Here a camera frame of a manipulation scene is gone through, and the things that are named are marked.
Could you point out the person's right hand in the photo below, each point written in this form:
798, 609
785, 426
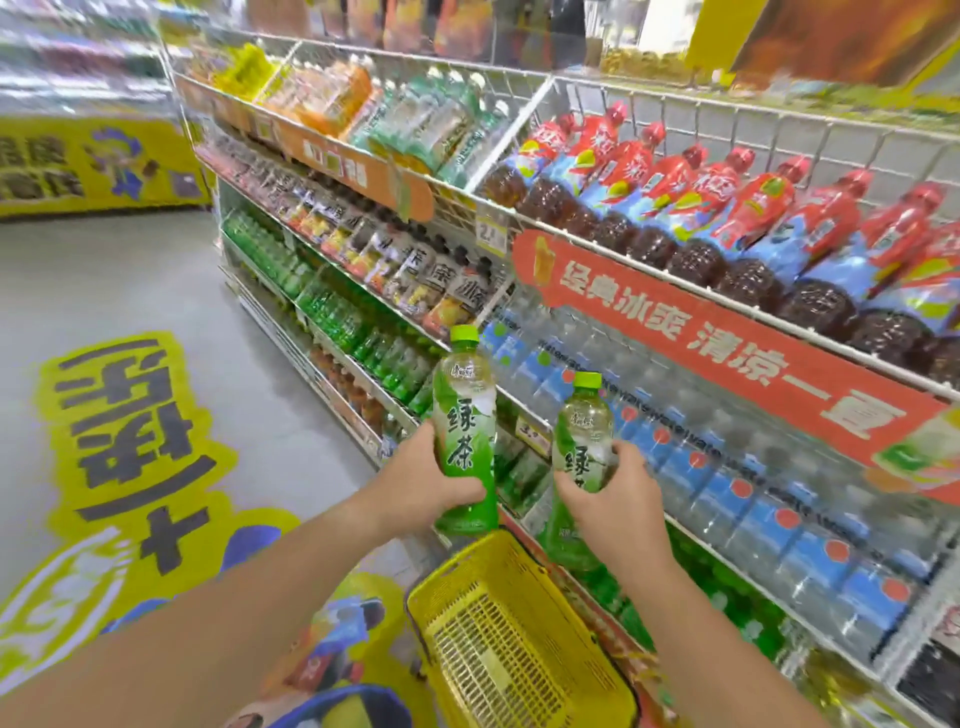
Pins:
626, 517

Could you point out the person's left hand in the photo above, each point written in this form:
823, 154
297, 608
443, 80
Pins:
416, 487

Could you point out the yellow shopping basket trolley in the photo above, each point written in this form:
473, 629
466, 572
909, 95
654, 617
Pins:
510, 637

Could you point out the person's right forearm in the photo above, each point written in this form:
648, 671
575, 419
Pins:
720, 660

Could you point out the person's left forearm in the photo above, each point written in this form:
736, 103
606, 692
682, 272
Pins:
195, 630

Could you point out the row of dark tea bottles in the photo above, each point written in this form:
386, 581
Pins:
420, 270

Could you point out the row of red-cap iced tea bottles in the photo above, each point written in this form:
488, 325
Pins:
750, 225

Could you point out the row of large green-capped bottles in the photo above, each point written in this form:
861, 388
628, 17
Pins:
521, 476

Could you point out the row of orange-brown bottles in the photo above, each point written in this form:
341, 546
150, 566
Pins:
349, 390

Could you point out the row of blue water bottles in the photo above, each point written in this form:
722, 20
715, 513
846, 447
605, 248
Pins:
750, 510

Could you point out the row of bright green bottles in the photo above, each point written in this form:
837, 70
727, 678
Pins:
720, 600

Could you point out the row of dark green bottles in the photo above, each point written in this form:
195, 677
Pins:
337, 315

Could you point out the red promotional shelf banner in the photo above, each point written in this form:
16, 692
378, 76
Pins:
712, 345

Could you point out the white yellow price tag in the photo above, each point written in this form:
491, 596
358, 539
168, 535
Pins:
492, 236

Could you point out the row of pale yellow bottles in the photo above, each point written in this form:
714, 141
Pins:
832, 686

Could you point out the row of green label bottles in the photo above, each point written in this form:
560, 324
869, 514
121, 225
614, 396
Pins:
270, 259

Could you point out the yellow cartoon floor sticker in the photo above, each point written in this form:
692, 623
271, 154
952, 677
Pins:
127, 450

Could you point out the row of black white-label bottles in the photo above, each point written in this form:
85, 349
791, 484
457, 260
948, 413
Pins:
934, 675

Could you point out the row of pink label bottles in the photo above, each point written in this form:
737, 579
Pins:
247, 172

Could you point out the row of clear green bottles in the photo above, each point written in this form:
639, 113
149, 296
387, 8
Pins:
427, 127

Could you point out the yellow display counter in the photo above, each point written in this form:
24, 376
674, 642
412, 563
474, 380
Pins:
90, 165

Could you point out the black red snack carton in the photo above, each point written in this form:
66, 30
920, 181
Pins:
461, 26
405, 22

